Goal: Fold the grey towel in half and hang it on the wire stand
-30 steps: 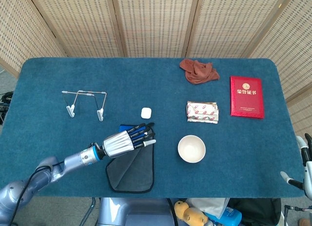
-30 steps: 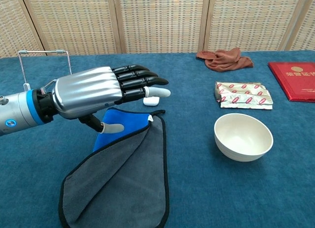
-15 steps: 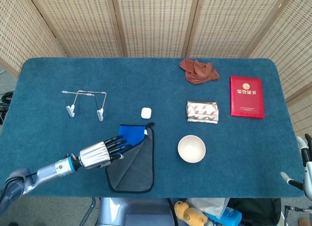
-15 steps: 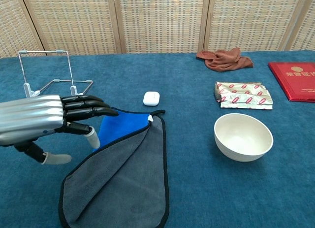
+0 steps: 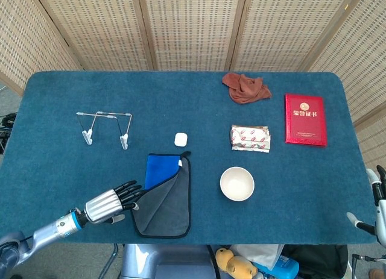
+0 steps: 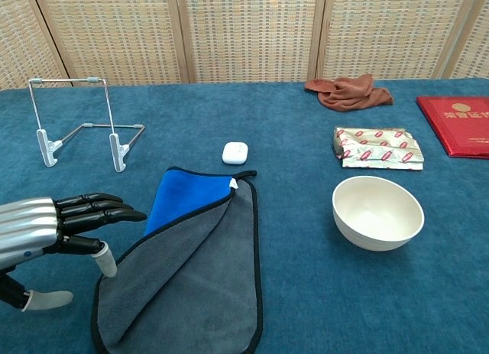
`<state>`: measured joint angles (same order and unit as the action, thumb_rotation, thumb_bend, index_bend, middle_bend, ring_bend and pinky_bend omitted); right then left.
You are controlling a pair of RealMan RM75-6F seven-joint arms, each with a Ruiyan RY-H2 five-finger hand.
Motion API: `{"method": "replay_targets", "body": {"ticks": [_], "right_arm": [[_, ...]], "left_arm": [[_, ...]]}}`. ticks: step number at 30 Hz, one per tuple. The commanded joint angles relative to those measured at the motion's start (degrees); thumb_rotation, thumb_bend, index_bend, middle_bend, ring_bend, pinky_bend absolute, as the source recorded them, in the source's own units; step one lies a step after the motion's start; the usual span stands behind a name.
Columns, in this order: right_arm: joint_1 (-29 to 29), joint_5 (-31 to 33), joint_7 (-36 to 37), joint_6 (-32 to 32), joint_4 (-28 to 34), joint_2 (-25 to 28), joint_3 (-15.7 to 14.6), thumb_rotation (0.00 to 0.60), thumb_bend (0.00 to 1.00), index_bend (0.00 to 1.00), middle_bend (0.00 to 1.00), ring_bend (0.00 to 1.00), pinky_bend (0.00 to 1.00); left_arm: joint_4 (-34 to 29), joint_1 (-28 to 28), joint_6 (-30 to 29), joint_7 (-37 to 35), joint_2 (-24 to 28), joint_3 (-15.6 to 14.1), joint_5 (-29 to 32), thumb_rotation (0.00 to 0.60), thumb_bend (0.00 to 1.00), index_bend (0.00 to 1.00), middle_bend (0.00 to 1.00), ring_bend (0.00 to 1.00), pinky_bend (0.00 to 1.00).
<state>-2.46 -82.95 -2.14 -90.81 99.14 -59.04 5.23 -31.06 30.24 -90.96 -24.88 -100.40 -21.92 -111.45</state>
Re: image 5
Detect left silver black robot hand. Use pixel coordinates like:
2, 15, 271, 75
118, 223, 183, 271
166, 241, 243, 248
84, 180, 145, 225

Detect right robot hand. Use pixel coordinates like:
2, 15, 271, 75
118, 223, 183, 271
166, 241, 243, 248
346, 165, 386, 240

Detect grey and blue cloth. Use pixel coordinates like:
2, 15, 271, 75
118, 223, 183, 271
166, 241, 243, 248
131, 151, 192, 239

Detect black metal stand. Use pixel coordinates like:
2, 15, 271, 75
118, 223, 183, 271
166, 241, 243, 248
352, 253, 386, 279

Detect grey blue robot torso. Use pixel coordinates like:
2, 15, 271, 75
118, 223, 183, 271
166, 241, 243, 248
120, 244, 218, 279

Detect black bag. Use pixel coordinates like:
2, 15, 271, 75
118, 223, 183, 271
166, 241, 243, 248
283, 244, 349, 279

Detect white earbud case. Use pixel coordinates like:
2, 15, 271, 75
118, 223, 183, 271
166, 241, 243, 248
174, 132, 188, 148

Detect blue plastic pack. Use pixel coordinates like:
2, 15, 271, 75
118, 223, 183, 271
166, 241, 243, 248
256, 254, 300, 279

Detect red certificate book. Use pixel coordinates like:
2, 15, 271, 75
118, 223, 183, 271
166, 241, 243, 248
284, 93, 328, 148

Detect blue carpet table cover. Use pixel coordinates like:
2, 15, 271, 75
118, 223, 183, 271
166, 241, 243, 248
0, 70, 381, 245

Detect white plastic bag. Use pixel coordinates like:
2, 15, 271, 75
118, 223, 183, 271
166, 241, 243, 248
230, 244, 284, 271

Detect cream white bowl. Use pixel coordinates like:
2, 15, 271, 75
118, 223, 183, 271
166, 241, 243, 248
219, 166, 256, 202

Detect yellow plush toy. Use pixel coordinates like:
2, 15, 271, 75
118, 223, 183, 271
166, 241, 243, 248
215, 247, 259, 279

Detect silver packet with red print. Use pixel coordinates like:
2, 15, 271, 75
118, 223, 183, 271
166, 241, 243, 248
230, 124, 271, 154

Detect crumpled brown cloth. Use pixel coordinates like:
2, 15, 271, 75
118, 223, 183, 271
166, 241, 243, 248
221, 72, 273, 106

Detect woven bamboo folding screen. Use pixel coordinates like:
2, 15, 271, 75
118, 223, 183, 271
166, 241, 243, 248
0, 0, 386, 171

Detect thin dark cable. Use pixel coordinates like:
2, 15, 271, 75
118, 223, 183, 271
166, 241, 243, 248
98, 243, 119, 279

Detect metal wire rack white clips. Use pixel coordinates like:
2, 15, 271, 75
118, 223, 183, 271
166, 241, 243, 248
75, 110, 133, 150

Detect black cable bundle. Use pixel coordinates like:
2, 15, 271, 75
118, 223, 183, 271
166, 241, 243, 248
0, 112, 17, 155

